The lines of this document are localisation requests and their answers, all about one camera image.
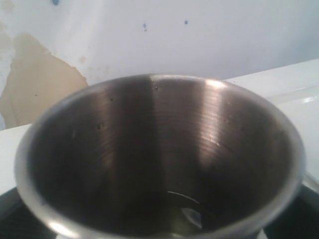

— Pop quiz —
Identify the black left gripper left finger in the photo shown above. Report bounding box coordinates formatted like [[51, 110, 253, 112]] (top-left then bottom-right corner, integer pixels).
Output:
[[0, 188, 55, 239]]

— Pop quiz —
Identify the white rectangular tray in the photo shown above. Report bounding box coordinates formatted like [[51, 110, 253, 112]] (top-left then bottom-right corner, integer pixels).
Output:
[[227, 59, 319, 191]]

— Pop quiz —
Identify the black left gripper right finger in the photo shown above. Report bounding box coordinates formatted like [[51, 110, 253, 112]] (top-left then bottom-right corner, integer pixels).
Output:
[[264, 186, 319, 239]]

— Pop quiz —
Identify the stainless steel cup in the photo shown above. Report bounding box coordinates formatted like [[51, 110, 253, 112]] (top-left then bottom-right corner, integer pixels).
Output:
[[14, 74, 306, 239]]

